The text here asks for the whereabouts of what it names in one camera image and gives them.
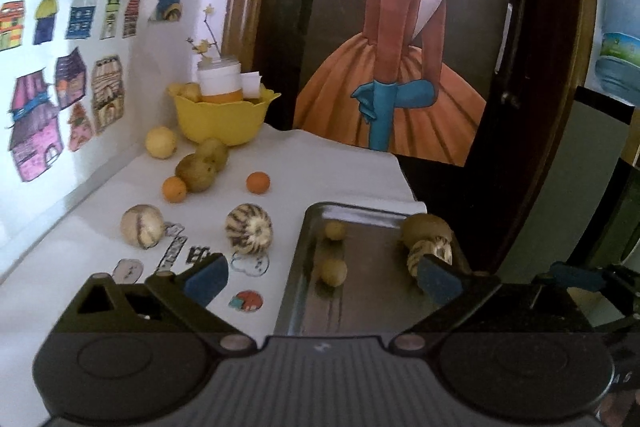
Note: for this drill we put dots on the colored house drawings sheet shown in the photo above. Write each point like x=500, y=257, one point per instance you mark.
x=66, y=98

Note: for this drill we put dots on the green pear near bowl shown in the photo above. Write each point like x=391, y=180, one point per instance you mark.
x=214, y=151

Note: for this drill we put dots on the lemon inside bowl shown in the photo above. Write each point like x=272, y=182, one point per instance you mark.
x=191, y=91

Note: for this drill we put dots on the white paper cup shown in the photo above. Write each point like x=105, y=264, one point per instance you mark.
x=251, y=82

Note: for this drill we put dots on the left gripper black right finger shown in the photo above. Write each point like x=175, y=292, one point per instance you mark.
x=457, y=296

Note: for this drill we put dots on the striped small melon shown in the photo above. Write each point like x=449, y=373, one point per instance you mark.
x=248, y=229

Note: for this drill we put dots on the white and orange cup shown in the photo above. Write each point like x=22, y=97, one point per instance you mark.
x=220, y=81

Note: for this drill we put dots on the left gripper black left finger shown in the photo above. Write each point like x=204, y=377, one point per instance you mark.
x=187, y=295

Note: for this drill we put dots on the yellow lemon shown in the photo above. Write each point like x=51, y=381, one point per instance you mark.
x=161, y=142

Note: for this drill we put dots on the plain beige melon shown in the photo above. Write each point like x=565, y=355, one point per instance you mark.
x=142, y=226

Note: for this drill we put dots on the large brown kiwi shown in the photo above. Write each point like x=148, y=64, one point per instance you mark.
x=424, y=227

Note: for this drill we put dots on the metal tray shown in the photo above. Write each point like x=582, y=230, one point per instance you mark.
x=379, y=296

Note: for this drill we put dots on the white table cloth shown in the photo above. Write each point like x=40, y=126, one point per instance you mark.
x=303, y=169

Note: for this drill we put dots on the blue water jug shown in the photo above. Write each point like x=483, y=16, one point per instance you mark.
x=617, y=66

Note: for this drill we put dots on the yellow plastic bowl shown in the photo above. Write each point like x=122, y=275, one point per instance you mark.
x=232, y=123

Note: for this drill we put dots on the small brown kiwi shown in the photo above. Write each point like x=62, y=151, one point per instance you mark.
x=333, y=272

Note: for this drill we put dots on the small yellow fruit on tray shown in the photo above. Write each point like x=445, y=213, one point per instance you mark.
x=335, y=230

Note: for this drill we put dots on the small orange right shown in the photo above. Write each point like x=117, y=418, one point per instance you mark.
x=258, y=182

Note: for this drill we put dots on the small orange left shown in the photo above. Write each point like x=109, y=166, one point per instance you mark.
x=174, y=190

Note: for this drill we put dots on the girl in orange dress poster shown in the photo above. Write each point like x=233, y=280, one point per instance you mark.
x=409, y=77

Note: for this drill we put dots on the small orange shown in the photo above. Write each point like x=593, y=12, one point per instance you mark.
x=258, y=182
x=174, y=190

